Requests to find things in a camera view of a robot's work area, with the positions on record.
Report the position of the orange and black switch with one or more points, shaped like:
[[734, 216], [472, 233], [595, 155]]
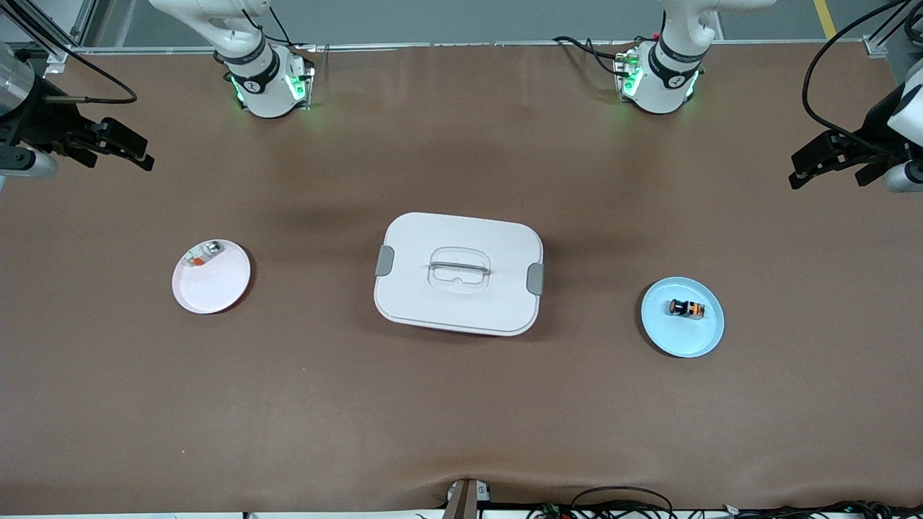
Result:
[[686, 308]]

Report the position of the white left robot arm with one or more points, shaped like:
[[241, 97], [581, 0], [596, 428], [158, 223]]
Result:
[[663, 79]]

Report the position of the aluminium frame strut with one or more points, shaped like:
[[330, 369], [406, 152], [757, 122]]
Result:
[[56, 52]]

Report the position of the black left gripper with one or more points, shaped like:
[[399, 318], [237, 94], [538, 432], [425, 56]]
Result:
[[874, 124]]

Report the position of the aluminium frame post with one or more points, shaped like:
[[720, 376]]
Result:
[[876, 47]]

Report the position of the aluminium table edge rail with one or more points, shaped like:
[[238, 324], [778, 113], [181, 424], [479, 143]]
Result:
[[469, 45]]

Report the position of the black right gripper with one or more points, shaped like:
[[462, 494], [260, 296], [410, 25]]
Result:
[[37, 122]]

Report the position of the white lidded storage box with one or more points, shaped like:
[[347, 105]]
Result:
[[433, 231]]

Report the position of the light blue round plate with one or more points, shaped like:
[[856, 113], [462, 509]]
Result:
[[682, 331]]

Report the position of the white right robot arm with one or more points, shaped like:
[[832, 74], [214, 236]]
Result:
[[259, 79]]

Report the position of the pink round plate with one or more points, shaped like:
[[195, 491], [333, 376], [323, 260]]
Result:
[[216, 288]]

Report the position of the red and silver switch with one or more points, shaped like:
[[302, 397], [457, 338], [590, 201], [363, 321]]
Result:
[[202, 256]]

